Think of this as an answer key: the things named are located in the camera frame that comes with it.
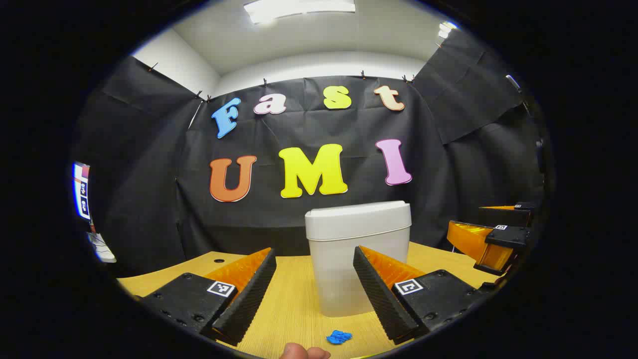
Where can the computer monitor screen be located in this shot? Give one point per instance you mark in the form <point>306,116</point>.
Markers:
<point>81,192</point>

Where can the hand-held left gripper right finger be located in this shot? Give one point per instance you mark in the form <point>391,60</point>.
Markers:
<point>381,299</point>

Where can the black backdrop cloth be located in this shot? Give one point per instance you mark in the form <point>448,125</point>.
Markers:
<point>149,149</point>

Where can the blue paper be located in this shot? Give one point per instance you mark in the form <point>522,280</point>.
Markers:
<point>339,337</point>

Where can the long ceiling light panel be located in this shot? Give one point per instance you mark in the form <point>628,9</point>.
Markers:
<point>299,9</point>

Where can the white desktop garbage bin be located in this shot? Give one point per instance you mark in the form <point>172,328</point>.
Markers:
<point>339,234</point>

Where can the white side table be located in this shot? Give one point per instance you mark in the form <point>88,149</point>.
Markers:
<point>102,249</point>

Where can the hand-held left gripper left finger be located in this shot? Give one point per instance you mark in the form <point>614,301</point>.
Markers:
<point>249,299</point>

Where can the small ceiling light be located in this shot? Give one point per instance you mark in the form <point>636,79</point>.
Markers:
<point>446,29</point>

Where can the wooden desktop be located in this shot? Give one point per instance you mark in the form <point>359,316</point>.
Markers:
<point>299,299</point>

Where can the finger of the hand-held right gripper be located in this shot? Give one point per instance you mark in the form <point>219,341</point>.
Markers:
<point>508,236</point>
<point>503,217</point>

